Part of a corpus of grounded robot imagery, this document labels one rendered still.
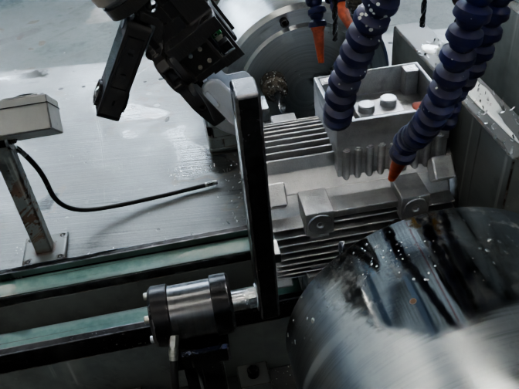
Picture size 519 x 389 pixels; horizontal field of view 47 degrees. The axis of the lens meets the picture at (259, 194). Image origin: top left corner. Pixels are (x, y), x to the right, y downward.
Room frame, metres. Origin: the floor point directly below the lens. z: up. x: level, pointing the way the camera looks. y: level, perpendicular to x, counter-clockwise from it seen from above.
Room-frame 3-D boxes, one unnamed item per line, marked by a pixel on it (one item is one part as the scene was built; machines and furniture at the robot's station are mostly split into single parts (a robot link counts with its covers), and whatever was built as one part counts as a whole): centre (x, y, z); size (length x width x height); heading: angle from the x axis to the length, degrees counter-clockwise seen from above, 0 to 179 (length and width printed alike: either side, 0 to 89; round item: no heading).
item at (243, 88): (0.40, 0.00, 1.12); 0.04 x 0.03 x 0.26; 97
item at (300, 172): (0.55, -0.10, 1.02); 0.20 x 0.19 x 0.19; 96
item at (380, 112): (0.56, -0.14, 1.11); 0.12 x 0.11 x 0.07; 96
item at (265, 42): (0.90, -0.07, 1.04); 0.37 x 0.25 x 0.25; 7
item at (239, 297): (0.40, 0.05, 1.01); 0.08 x 0.02 x 0.02; 97
